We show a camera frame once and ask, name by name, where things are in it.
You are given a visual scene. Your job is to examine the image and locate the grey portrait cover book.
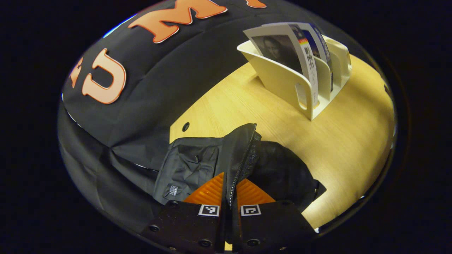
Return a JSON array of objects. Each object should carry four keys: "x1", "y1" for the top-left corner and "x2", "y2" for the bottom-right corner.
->
[{"x1": 243, "y1": 23, "x2": 320, "y2": 107}]

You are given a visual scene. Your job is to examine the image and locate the white plastic bookshelf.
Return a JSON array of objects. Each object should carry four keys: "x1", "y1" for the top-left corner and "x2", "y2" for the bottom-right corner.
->
[{"x1": 237, "y1": 34, "x2": 352, "y2": 121}]

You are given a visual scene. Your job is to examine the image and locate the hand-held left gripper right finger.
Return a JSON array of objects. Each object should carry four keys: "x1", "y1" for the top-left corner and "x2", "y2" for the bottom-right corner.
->
[{"x1": 235, "y1": 177, "x2": 317, "y2": 253}]

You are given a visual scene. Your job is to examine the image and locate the black backdrop cloth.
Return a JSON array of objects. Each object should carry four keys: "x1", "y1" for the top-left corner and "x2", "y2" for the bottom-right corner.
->
[{"x1": 58, "y1": 0, "x2": 331, "y2": 226}]

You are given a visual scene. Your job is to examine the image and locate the black schoolbag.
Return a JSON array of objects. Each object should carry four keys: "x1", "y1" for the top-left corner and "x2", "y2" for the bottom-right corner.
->
[{"x1": 153, "y1": 123, "x2": 327, "y2": 244}]

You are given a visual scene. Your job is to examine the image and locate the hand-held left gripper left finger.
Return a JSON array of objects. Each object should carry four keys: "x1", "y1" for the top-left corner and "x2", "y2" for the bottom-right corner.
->
[{"x1": 141, "y1": 172, "x2": 226, "y2": 253}]

